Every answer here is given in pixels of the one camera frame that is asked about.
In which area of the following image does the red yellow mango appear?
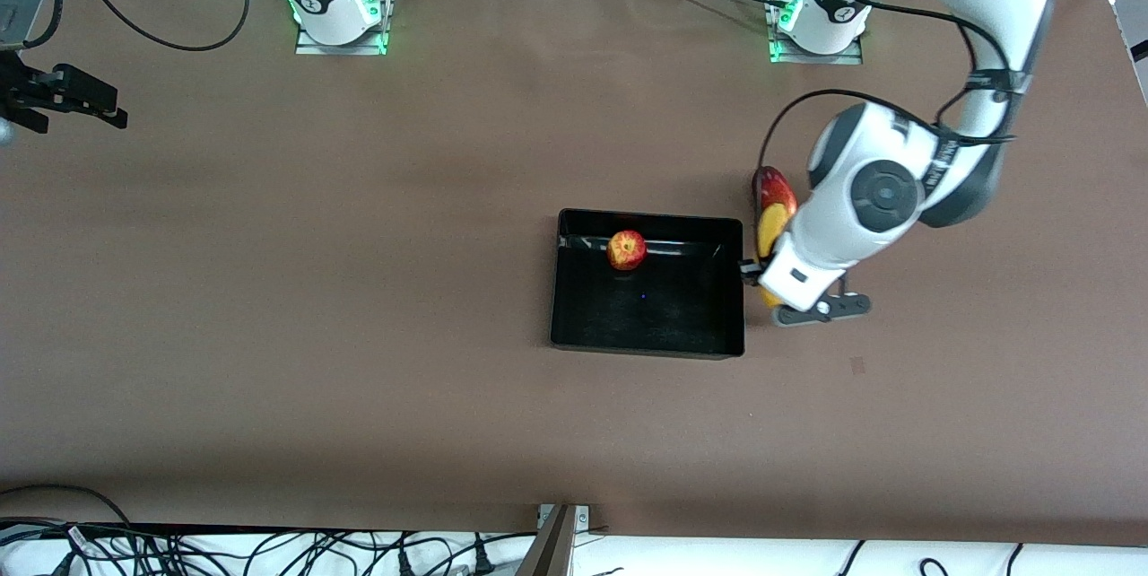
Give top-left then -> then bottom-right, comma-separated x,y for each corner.
751,165 -> 799,216

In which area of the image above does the silver post mounting bracket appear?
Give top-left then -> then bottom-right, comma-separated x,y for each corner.
536,504 -> 593,532

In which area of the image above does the black arched floor cable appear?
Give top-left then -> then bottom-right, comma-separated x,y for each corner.
0,484 -> 135,528

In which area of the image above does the red yellow apple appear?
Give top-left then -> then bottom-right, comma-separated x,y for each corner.
606,230 -> 648,272

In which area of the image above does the black rectangular plastic box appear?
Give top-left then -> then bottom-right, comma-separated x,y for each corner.
549,207 -> 746,360

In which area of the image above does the yellow banana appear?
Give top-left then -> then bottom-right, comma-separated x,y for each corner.
755,205 -> 797,310

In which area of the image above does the grey metal post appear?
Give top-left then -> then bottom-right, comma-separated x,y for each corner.
513,504 -> 577,576

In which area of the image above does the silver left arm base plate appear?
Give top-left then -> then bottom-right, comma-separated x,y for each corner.
767,0 -> 865,65

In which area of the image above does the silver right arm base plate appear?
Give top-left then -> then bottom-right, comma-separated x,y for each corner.
294,0 -> 390,56

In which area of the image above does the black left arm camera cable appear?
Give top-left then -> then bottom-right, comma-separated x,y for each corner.
758,0 -> 1020,184

